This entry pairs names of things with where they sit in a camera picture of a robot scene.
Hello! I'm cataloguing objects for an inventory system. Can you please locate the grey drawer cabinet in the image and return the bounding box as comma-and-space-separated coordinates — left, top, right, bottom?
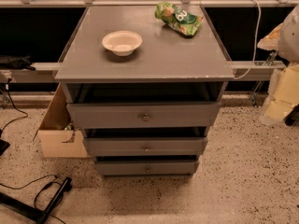
55, 6, 233, 164

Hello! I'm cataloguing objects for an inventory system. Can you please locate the green snack bag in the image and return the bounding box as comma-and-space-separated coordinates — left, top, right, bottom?
155, 2, 203, 36

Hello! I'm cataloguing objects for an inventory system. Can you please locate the grey bottom drawer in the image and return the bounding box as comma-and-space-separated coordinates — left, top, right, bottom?
94, 161, 198, 176

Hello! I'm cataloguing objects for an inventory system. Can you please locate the grey middle drawer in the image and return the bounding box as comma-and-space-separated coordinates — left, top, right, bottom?
83, 137, 207, 157

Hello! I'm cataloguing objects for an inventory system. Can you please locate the cardboard box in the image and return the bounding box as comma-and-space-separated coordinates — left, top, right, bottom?
37, 85, 88, 158

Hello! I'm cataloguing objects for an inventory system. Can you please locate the black cable at left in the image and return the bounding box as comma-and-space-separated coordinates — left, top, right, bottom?
0, 77, 29, 133

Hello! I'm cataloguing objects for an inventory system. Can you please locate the white cable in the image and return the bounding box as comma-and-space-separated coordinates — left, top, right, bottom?
233, 0, 263, 80

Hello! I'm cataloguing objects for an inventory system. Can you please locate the grey top drawer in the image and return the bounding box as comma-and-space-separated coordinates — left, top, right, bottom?
67, 102, 220, 129

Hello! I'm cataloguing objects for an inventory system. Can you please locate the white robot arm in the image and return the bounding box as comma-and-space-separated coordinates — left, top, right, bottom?
258, 5, 299, 125

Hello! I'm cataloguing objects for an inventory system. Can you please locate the black floor stand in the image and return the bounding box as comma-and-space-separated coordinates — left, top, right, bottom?
0, 176, 73, 224

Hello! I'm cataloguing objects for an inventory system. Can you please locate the grey drawer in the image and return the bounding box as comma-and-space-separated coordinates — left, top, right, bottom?
94, 161, 198, 176
67, 102, 220, 129
83, 137, 207, 157

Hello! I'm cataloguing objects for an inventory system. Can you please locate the black floor cable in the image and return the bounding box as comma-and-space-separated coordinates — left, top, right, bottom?
0, 173, 67, 224

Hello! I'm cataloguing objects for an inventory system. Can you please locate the metal frame rail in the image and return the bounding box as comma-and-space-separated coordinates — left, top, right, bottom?
0, 61, 286, 83

